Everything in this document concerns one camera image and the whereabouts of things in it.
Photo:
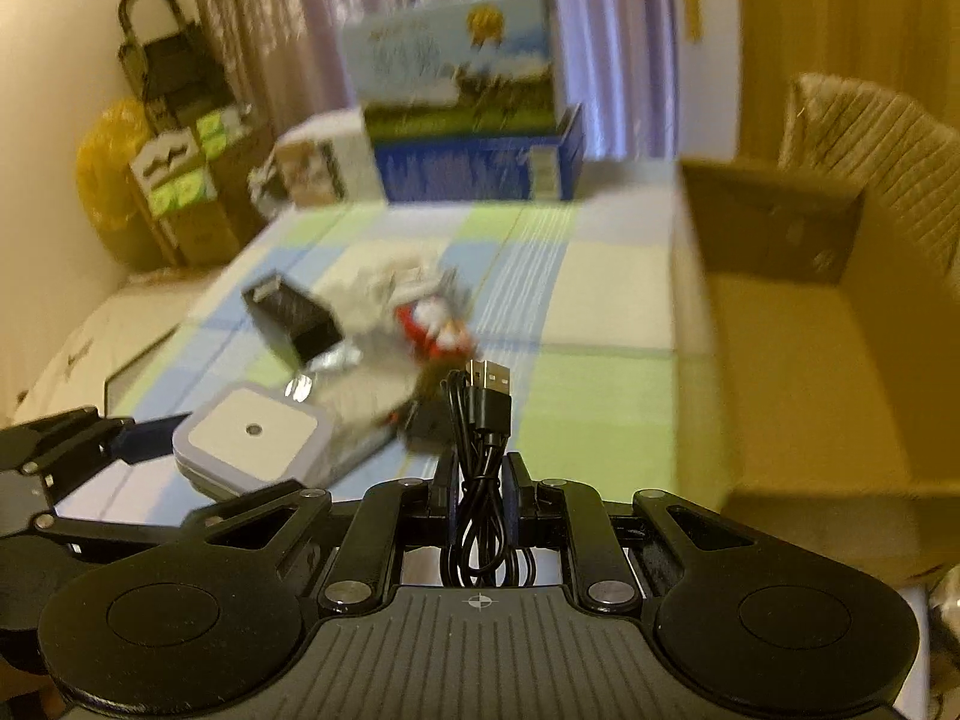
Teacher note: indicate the blue flat carton box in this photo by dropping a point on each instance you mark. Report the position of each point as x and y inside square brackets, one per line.
[545, 168]

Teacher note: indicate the open cardboard box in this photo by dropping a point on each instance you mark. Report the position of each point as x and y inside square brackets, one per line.
[817, 369]

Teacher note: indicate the checkered bed sheet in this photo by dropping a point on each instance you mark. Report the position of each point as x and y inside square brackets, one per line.
[573, 298]

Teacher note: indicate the yellow plastic bag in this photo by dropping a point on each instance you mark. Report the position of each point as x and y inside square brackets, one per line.
[102, 184]

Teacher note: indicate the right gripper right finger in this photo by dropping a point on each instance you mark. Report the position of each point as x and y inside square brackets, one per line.
[518, 491]

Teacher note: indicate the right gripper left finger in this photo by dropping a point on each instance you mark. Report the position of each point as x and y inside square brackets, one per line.
[443, 487]

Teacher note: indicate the quilted beige chair cover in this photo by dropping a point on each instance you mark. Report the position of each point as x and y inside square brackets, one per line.
[884, 141]

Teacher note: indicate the black folding trolley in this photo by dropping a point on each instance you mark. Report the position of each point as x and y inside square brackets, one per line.
[177, 77]

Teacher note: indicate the red white cat figurine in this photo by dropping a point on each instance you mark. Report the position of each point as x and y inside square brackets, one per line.
[433, 330]

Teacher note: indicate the clear plastic bag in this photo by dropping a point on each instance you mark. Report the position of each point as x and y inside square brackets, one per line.
[361, 387]

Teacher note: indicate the milk carton gift box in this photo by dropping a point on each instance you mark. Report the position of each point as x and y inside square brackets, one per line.
[458, 68]

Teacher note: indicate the pink purple curtain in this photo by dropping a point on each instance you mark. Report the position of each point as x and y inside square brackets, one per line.
[285, 58]

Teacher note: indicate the cotton swab packet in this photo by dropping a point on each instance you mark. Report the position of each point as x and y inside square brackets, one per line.
[405, 281]

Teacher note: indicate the white product box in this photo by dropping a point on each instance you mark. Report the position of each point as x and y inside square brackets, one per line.
[329, 159]

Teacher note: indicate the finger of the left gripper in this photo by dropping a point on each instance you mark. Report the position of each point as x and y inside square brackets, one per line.
[145, 441]

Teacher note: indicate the white square night light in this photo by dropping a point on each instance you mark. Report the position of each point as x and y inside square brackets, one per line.
[249, 437]

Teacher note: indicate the cardboard box with tissues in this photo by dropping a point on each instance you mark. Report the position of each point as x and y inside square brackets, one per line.
[193, 185]

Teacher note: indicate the wooden door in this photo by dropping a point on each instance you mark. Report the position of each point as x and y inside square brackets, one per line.
[905, 45]

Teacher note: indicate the black rectangular box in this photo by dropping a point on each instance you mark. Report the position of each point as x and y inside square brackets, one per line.
[296, 326]

